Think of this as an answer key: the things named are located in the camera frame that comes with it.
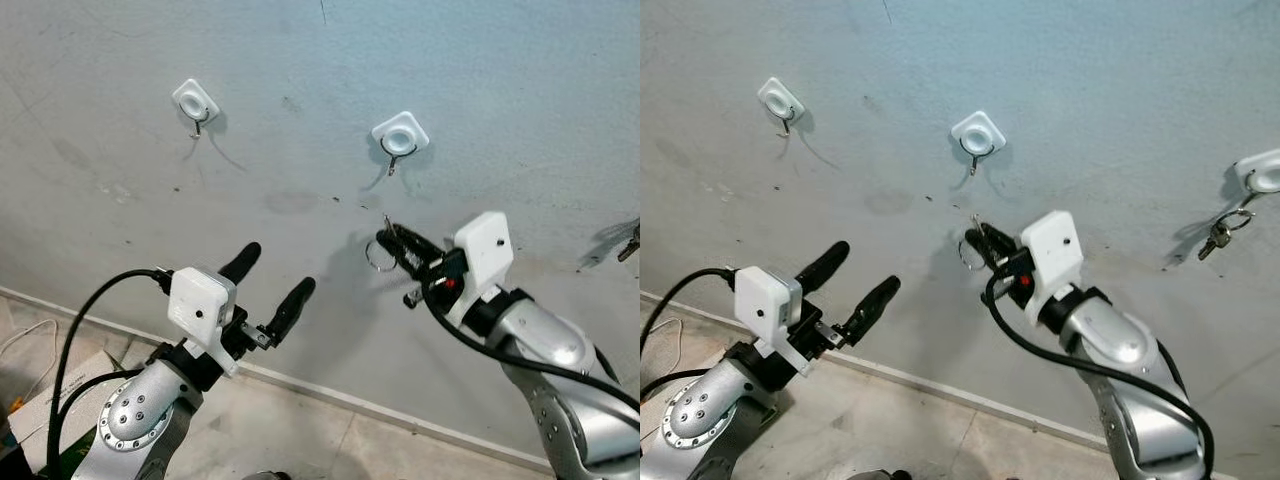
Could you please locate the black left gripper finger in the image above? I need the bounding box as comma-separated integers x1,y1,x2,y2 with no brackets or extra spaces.
218,242,263,286
265,277,317,346
795,241,851,293
843,276,901,346

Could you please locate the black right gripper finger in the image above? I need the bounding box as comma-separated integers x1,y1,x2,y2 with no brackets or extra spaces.
377,233,437,283
965,231,1019,281
393,226,448,263
982,224,1031,261

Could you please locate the key with black fob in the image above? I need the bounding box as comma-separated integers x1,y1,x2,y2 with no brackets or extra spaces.
364,213,401,274
957,213,991,273

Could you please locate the hanging bunch of keys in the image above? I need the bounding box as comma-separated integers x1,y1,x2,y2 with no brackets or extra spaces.
1197,205,1254,262

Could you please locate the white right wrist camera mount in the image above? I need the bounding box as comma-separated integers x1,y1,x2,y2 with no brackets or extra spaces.
1020,210,1087,327
447,210,516,327

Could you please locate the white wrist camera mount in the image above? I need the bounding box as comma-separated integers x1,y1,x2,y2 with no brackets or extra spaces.
1020,210,1087,327
167,267,239,377
447,210,516,327
733,265,804,377

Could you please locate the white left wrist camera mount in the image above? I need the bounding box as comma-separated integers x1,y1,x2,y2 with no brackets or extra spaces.
733,265,804,377
167,267,239,377

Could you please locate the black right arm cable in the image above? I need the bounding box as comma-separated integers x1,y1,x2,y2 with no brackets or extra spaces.
420,283,640,413
985,275,1216,471

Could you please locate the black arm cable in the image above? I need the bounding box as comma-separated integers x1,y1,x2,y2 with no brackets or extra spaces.
45,267,176,476
985,275,1216,471
420,283,640,413
640,267,741,401

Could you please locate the white square wall hook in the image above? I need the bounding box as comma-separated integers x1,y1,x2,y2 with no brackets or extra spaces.
172,78,221,137
1235,148,1280,197
950,110,1008,177
757,77,807,135
372,110,432,177

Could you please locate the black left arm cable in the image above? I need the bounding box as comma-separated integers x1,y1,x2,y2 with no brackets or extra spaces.
45,267,176,476
640,267,741,401

